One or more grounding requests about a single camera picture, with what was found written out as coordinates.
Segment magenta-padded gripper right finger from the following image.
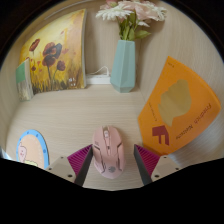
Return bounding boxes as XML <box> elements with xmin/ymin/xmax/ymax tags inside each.
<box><xmin>133</xmin><ymin>143</ymin><xmax>183</xmax><ymax>186</ymax></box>

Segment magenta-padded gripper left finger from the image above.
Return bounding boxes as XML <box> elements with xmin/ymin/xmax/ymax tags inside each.
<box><xmin>44</xmin><ymin>143</ymin><xmax>95</xmax><ymax>187</ymax></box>

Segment pink computer mouse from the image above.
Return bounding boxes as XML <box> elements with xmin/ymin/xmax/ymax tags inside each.
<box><xmin>91</xmin><ymin>125</ymin><xmax>126</xmax><ymax>180</ymax></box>

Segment round cartoon mouse pad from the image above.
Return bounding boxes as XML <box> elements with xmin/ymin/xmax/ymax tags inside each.
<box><xmin>15</xmin><ymin>129</ymin><xmax>50</xmax><ymax>171</ymax></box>

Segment orange cover book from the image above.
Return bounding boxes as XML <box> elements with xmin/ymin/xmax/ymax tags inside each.
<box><xmin>137</xmin><ymin>55</ymin><xmax>222</xmax><ymax>157</ymax></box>

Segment white power strip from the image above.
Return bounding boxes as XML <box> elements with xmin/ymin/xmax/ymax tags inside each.
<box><xmin>85</xmin><ymin>65</ymin><xmax>112</xmax><ymax>85</ymax></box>

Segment green cover book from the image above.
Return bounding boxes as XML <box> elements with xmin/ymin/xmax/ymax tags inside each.
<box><xmin>15</xmin><ymin>58</ymin><xmax>35</xmax><ymax>102</ymax></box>

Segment teal geometric vase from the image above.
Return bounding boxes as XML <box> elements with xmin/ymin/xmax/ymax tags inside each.
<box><xmin>109</xmin><ymin>39</ymin><xmax>137</xmax><ymax>94</ymax></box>

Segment poppy flower canvas painting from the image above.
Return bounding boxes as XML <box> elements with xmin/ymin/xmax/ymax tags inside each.
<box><xmin>18</xmin><ymin>8</ymin><xmax>88</xmax><ymax>96</ymax></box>

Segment pink and white flowers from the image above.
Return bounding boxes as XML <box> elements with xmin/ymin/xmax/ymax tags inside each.
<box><xmin>95</xmin><ymin>0</ymin><xmax>168</xmax><ymax>42</ymax></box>

